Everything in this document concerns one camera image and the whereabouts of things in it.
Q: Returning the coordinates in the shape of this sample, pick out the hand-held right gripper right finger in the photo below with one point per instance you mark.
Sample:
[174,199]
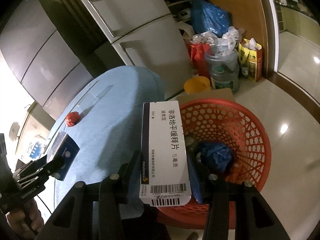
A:
[197,182]

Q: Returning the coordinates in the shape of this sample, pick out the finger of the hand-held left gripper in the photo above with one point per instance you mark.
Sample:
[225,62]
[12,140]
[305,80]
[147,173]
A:
[47,172]
[32,167]

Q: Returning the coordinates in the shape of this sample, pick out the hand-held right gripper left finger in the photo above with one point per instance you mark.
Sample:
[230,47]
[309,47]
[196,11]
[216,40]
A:
[132,180]

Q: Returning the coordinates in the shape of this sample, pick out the dark blue box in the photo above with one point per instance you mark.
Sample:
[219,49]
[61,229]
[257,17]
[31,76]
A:
[65,150]

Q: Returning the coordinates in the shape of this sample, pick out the white barcode medicine box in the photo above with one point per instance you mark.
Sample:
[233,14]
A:
[165,150]

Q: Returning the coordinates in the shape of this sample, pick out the red plastic bag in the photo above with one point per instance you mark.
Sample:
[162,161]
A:
[72,119]

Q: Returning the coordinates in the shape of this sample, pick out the red plastic basket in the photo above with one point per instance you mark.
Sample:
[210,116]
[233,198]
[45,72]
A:
[237,130]

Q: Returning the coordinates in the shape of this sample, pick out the person's left hand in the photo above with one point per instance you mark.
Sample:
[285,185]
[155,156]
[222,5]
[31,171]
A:
[30,217]

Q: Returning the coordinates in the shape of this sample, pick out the crumpled blue bag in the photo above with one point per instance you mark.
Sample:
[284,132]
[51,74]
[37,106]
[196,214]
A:
[215,155]

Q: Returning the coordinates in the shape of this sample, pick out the blue tablecloth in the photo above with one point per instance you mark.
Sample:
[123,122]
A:
[112,120]

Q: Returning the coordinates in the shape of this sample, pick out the yellow plastic bowl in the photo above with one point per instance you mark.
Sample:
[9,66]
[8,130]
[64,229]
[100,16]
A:
[196,85]

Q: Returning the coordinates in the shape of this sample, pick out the clear plastic water jug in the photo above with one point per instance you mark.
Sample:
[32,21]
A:
[222,72]

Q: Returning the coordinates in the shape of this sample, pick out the grey multi-door refrigerator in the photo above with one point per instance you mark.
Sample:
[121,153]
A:
[42,55]

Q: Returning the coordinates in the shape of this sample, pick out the red gift bag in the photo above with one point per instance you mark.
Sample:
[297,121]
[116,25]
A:
[197,55]

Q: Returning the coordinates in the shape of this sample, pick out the yellow shopping bag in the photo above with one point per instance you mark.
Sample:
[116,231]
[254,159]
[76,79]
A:
[251,60]

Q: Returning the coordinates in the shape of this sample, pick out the silver two-door refrigerator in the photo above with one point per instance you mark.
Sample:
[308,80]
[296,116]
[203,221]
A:
[140,37]

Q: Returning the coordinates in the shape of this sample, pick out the white plastic bags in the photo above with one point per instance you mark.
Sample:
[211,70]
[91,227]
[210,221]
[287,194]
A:
[225,37]

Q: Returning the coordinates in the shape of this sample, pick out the large blue plastic bag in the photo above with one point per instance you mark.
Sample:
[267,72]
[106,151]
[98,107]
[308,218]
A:
[210,15]

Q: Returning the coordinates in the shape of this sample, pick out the wooden shelf unit with goods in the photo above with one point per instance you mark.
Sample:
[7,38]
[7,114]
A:
[245,12]

